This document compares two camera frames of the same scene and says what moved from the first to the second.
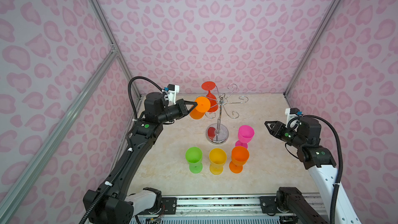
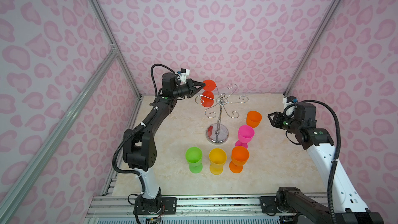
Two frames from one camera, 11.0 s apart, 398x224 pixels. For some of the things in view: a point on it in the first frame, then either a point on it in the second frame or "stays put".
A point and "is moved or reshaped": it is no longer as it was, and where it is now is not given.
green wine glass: x=194 y=156 stays put
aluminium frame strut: x=7 y=195 stays put
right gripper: x=278 y=128 -> x=277 y=116
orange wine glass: x=240 y=155 stays put
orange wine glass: x=203 y=105 -> x=253 y=119
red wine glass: x=210 y=85 is moved or reshaped
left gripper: x=183 y=112 -> x=190 y=85
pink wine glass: x=245 y=135 stays put
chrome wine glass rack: x=218 y=133 stays put
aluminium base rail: x=242 y=210 stays put
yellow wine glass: x=217 y=157 stays put
